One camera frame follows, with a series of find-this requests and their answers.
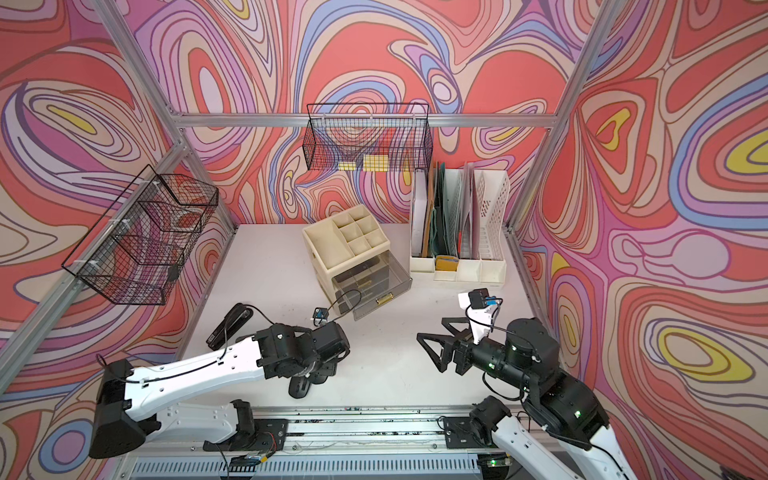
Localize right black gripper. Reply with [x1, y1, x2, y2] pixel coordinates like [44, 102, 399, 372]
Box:
[417, 316, 535, 393]

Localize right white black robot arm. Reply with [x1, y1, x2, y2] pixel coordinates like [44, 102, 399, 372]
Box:
[417, 318, 636, 479]

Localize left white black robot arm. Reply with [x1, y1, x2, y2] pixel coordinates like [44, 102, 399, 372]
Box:
[88, 322, 350, 459]

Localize cream drawer organizer cabinet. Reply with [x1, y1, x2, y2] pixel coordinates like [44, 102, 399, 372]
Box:
[302, 205, 391, 301]

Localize black stapler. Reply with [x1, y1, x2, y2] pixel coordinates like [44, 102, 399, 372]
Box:
[206, 303, 253, 351]

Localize green folder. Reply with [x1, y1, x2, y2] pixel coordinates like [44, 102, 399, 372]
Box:
[432, 163, 463, 257]

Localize white file organizer rack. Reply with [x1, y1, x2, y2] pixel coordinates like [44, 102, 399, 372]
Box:
[409, 163, 511, 285]

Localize yellow sticky notes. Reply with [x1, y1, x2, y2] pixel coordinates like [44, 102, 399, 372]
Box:
[337, 154, 390, 173]

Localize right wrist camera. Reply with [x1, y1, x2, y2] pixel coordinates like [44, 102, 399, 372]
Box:
[458, 288, 503, 344]

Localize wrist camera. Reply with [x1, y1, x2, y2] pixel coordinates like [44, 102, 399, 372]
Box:
[312, 307, 329, 327]
[458, 288, 503, 344]

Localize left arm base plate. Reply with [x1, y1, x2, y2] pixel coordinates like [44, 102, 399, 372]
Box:
[203, 418, 289, 453]

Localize aluminium front rail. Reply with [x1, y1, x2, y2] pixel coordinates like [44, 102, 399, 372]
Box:
[113, 405, 619, 480]

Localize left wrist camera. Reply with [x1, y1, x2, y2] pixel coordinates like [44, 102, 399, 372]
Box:
[312, 307, 329, 327]

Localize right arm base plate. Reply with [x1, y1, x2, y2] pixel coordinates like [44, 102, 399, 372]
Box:
[437, 416, 483, 450]

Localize left black wire basket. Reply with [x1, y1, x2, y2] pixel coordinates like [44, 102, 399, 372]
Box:
[62, 166, 219, 306]

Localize black wire basket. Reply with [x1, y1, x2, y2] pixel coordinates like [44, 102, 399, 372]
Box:
[302, 102, 434, 172]
[62, 166, 219, 306]

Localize back black wire basket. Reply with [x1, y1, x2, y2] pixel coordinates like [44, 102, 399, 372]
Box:
[302, 102, 434, 172]

